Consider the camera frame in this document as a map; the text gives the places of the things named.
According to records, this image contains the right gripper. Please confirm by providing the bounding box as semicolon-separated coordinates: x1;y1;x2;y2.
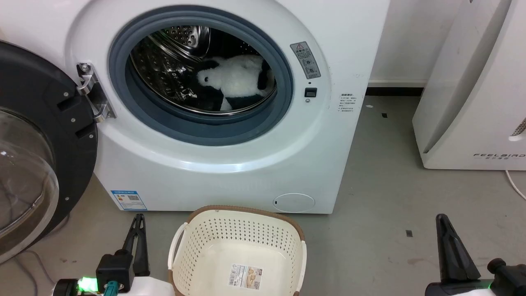
424;213;526;296

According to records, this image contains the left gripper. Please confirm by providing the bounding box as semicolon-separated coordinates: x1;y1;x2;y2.
52;213;175;296

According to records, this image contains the white and black plush toy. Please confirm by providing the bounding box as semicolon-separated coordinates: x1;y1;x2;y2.
196;55;275;111

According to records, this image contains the cream perforated laundry basket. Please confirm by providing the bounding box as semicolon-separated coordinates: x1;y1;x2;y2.
168;205;307;296

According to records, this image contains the paper label in basket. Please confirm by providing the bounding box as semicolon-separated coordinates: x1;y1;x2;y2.
228;264;263;290

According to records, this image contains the white front-load washing machine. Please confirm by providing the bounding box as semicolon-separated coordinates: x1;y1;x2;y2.
0;0;391;215

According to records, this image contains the blue energy label sticker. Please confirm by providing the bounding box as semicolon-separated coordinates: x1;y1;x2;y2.
111;190;148;211

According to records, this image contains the dark round washer door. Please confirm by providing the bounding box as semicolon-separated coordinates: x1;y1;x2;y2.
0;40;99;264

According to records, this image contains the chrome door hinge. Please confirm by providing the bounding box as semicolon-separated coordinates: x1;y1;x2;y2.
76;62;117;123

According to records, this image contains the round filter cover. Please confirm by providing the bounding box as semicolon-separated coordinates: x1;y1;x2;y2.
273;193;316;213

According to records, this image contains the white floor-standing appliance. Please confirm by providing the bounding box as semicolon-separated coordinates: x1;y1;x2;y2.
412;0;526;171

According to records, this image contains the small text sticker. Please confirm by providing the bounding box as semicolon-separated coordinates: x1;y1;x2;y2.
339;93;355;113

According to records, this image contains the grey warning sticker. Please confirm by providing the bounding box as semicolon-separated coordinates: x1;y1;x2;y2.
290;41;322;80

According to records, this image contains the thin white cable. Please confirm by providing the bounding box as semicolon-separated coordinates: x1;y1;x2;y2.
505;169;526;201

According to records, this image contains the thin grey floor cable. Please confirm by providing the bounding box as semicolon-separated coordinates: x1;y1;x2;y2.
12;214;70;296

